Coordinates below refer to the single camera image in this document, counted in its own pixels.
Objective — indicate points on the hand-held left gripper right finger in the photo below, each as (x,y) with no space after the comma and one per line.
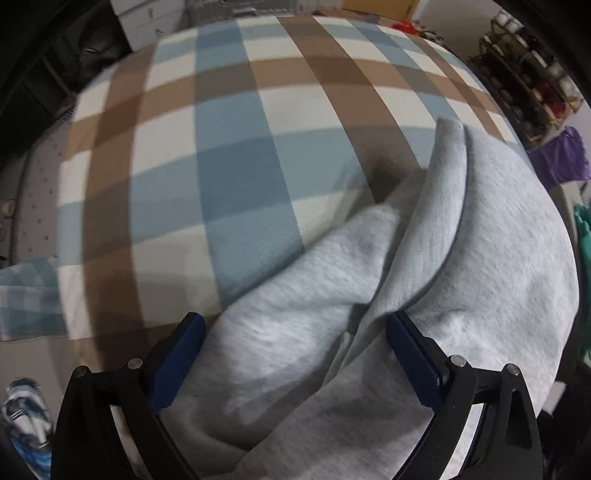
(415,364)

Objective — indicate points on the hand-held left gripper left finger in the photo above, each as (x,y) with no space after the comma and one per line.
(178,364)

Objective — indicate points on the light grey hoodie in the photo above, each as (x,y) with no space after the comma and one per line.
(485,254)

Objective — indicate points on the blue white sneaker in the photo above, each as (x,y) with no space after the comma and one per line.
(27,424)

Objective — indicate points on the blue plaid cloth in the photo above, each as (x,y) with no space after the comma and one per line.
(27,300)

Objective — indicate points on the teal sweatshirt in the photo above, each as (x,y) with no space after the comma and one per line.
(584,235)

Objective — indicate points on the brown blue plaid blanket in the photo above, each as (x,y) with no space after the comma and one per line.
(240,161)

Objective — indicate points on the grey mattress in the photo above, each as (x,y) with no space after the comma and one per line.
(39,203)

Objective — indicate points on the purple bag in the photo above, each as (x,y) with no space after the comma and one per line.
(561,159)

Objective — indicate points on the metal shoe rack with shoes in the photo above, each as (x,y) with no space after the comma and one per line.
(531,78)

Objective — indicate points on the pile of shoes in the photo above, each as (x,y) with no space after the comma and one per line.
(408,27)

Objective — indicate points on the white drawer cabinet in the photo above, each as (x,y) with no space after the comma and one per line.
(147,21)

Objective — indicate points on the wooden door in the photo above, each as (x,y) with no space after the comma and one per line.
(378,7)

